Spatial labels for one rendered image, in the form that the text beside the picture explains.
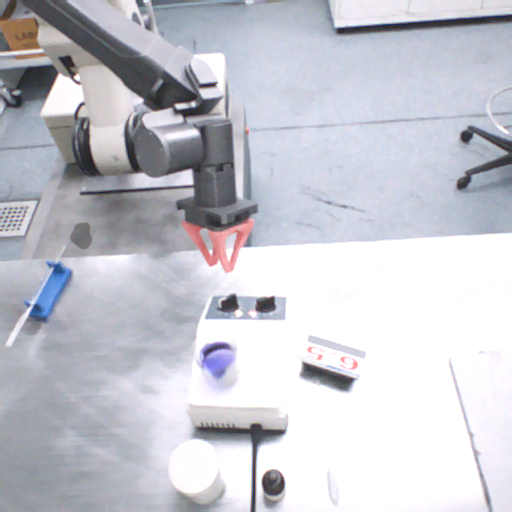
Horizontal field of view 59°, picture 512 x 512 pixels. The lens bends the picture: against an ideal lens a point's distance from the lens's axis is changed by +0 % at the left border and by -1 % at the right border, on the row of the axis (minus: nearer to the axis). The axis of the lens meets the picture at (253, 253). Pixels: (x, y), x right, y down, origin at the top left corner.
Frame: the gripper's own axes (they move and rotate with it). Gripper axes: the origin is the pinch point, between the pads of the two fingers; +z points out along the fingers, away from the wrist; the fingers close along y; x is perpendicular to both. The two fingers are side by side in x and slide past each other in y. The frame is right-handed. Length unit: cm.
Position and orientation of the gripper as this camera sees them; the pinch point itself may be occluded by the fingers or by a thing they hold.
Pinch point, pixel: (220, 263)
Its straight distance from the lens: 65.3
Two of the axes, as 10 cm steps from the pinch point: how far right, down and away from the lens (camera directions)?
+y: 7.0, 2.4, -6.7
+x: 7.1, -3.0, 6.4
